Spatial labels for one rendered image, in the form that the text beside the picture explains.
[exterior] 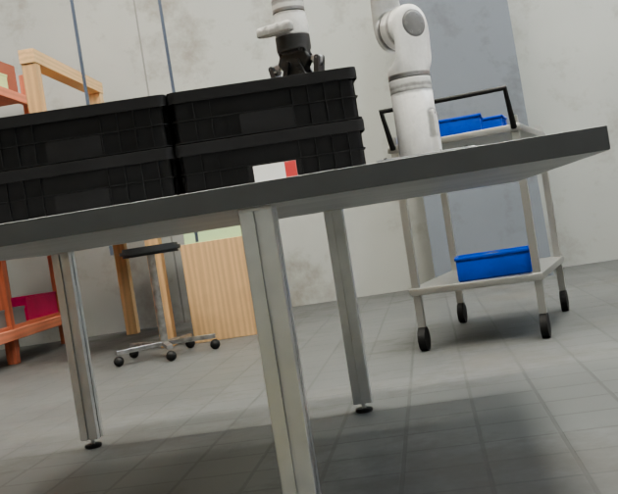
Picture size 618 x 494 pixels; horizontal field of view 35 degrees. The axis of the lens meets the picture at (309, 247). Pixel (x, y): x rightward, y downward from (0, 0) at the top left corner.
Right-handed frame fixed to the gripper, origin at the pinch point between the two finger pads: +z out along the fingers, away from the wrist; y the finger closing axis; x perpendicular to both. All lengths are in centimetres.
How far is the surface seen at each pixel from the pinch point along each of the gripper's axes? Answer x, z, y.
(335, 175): 38, 20, -31
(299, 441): 39, 64, -17
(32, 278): -373, 30, 568
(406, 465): -30, 88, 5
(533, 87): -585, -65, 181
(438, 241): -489, 46, 234
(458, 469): -28, 88, -10
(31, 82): -251, -97, 386
